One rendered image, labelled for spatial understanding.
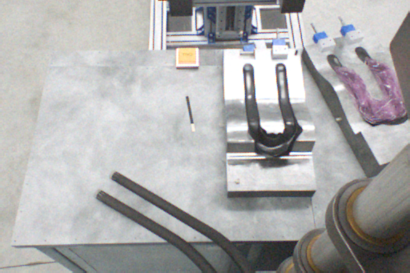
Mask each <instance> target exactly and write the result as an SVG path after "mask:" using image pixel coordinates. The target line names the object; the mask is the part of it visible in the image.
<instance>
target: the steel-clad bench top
mask: <svg viewBox="0 0 410 273"><path fill-rule="evenodd" d="M50 52H51V54H50V60H49V63H48V67H47V73H46V79H45V82H44V90H43V93H42V98H41V102H40V108H39V112H38V118H37V122H36V128H35V132H34V137H33V141H32V146H31V152H30V157H29V161H28V164H27V168H26V177H25V181H24V184H23V188H22V196H21V200H20V203H19V207H18V213H17V216H16V219H15V225H14V233H13V236H12V240H11V244H10V245H11V246H33V245H46V244H96V243H167V241H165V240H164V239H161V238H160V237H158V236H157V235H155V234H154V233H152V232H151V231H148V230H147V229H146V228H144V227H142V226H140V225H139V224H137V223H136V222H134V221H132V220H130V219H129V218H127V217H126V216H124V215H123V214H120V213H119V212H118V211H116V210H114V209H112V208H111V207H108V206H107V205H106V204H105V203H102V202H101V201H99V200H97V199H96V198H94V193H95V192H96V191H97V190H102V191H104V192H105V193H108V194H109V195H111V196H113V197H115V198H116V199H118V200H119V201H121V202H123V203H125V204H126V205H127V206H129V207H132V208H133V209H134V210H136V211H138V212H140V213H141V214H144V215H145V216H146V217H148V218H150V219H151V220H154V221H155V222H157V223H158V224H161V225H162V226H163V227H165V228H167V229H168V230H169V231H173V232H174V233H175V234H177V235H179V237H181V238H182V239H184V240H186V241H187V242H212V240H210V239H208V238H207V237H205V235H201V234H200V233H199V232H197V231H195V230H194V229H192V228H191V227H189V226H188V225H187V224H185V223H182V222H180V220H177V219H176V218H174V217H172V216H171V215H169V214H168V213H166V212H165V211H163V210H160V209H159V208H158V207H156V206H154V205H153V204H151V203H149V202H148V201H146V200H145V199H142V198H141V197H140V196H138V195H136V194H135V193H134V192H131V191H129V190H128V189H126V188H125V187H123V186H122V185H119V184H118V183H116V182H114V181H113V180H112V179H109V174H110V173H111V172H112V171H117V172H119V173H120V174H121V175H124V176H126V177H127V178H129V179H131V180H132V181H134V182H136V183H137V184H138V185H141V186H142V187H145V188H146V189H148V190H149V191H151V192H153V193H155V194H156V195H159V197H161V198H163V199H165V200H167V201H168V202H169V203H172V204H173V205H174V206H177V207H178V208H180V209H182V210H184V211H185V212H187V213H188V214H190V215H191V216H194V217H196V218H197V219H198V220H201V221H202V222H203V223H206V224H207V225H208V226H210V227H213V228H214V229H215V230H216V231H218V232H220V233H221V234H222V235H224V236H226V238H227V239H230V241H231V242H246V241H295V240H300V239H301V238H302V236H303V235H305V234H306V233H307V232H308V231H310V230H311V229H315V228H319V227H325V213H326V210H327V205H328V204H329V203H330V202H331V200H332V198H333V197H334V195H335V194H336V193H337V192H338V190H339V189H340V188H341V187H343V186H344V185H345V183H349V182H351V181H352V180H353V179H364V178H367V176H366V175H365V173H364V170H363V169H362V168H361V166H360V163H359V162H358V160H357V159H356V156H355V155H354V153H353V151H352V149H351V147H350V146H349V144H348V141H347V140H346V138H345V137H344V133H343V132H342V131H341V129H340V126H339V125H338V123H337V122H336V121H335V118H334V116H333V113H332V112H331V111H330V109H329V106H328V104H327V103H326V101H325V99H324V97H323V95H322V93H321V92H320V90H319V88H318V86H317V84H316V83H315V80H314V78H313V77H312V74H311V73H310V71H309V69H308V67H307V65H306V64H305V62H304V60H303V58H302V56H301V54H302V52H303V49H299V56H300V65H301V71H302V76H303V90H304V96H305V100H306V103H307V108H308V110H309V112H310V114H311V117H312V121H313V123H314V126H315V136H316V142H315V145H314V147H313V150H312V164H313V168H314V173H315V181H316V192H315V194H314V195H313V196H312V197H263V198H227V181H226V147H225V129H224V128H222V127H219V123H223V122H224V111H223V50H199V69H198V70H177V68H176V59H177V50H77V51H73V50H51V51H50ZM186 96H188V98H189V101H190V104H191V114H192V118H193V121H194V124H195V132H192V129H191V120H190V116H189V113H188V109H187V100H186Z"/></svg>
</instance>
